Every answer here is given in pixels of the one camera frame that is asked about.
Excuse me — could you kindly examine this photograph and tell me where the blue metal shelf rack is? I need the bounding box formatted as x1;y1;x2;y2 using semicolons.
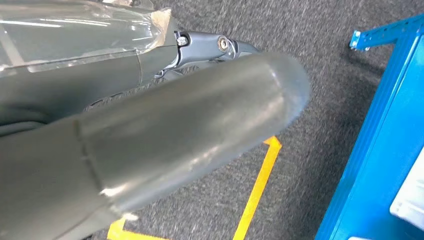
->
314;13;424;240

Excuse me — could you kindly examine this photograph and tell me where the yellow floor tape square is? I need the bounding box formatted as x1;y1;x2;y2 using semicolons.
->
106;135;282;240

